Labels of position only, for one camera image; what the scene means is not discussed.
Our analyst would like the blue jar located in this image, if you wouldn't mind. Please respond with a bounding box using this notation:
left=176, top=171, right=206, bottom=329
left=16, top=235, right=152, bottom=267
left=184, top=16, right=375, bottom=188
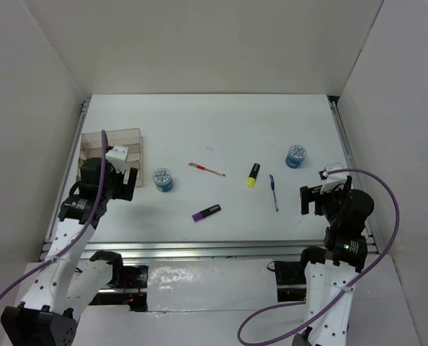
left=153, top=168, right=173, bottom=192
left=285, top=144, right=307, bottom=169

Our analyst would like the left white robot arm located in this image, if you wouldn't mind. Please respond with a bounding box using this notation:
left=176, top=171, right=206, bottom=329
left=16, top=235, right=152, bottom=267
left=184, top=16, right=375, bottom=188
left=1, top=158, right=138, bottom=345

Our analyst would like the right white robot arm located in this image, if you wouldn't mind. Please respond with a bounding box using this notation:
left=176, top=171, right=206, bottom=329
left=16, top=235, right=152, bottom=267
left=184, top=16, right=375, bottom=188
left=293, top=177, right=374, bottom=345

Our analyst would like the blue pen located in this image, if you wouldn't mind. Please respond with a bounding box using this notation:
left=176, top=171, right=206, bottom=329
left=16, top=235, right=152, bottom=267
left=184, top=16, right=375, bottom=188
left=269, top=174, right=279, bottom=212

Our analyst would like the clear tiered organizer tray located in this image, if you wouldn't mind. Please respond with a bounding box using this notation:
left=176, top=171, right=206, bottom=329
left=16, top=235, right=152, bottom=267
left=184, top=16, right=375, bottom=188
left=78, top=128, right=143, bottom=188

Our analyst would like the yellow highlighter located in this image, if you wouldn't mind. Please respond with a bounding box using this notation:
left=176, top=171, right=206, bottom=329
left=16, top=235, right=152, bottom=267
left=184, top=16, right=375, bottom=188
left=246, top=163, right=260, bottom=187

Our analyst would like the red pen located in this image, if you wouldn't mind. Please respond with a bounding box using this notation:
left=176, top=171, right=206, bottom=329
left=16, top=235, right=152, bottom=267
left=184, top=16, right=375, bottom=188
left=189, top=162, right=226, bottom=177

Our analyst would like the purple highlighter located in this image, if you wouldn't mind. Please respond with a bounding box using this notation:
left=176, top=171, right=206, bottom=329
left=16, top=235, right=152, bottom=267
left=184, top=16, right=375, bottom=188
left=192, top=204, right=221, bottom=222

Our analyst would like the white foil front cover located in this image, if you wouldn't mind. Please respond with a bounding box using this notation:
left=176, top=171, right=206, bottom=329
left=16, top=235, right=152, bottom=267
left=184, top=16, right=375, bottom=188
left=147, top=259, right=277, bottom=312

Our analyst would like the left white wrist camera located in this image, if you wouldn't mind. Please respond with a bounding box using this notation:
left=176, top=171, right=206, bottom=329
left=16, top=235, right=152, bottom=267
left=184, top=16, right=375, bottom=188
left=105, top=145, right=129, bottom=173

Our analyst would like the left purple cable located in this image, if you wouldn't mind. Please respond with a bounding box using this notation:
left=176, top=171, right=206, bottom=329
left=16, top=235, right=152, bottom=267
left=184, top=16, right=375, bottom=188
left=0, top=130, right=110, bottom=338

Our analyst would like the purple cable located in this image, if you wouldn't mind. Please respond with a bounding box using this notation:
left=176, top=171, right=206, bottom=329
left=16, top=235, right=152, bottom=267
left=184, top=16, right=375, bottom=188
left=237, top=168, right=401, bottom=345
left=0, top=130, right=110, bottom=338

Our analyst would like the aluminium table frame rail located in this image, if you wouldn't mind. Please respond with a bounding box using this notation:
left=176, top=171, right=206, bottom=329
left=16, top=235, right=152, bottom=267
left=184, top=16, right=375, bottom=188
left=37, top=95, right=380, bottom=262

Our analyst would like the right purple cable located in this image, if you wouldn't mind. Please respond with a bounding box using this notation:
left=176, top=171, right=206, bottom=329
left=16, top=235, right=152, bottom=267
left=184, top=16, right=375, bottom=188
left=237, top=168, right=401, bottom=345

